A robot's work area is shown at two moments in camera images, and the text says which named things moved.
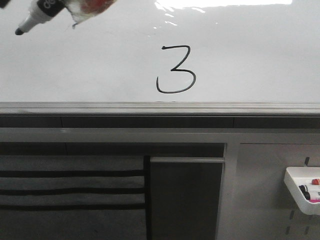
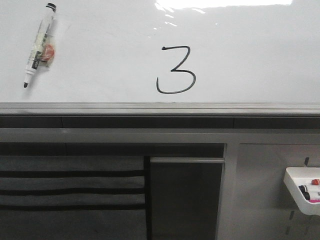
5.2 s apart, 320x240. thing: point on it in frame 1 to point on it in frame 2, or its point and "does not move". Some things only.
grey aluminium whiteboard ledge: [160, 109] does not move
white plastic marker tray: [294, 177] does not move
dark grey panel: [185, 197] does not move
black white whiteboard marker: [42, 10] to [44, 46]
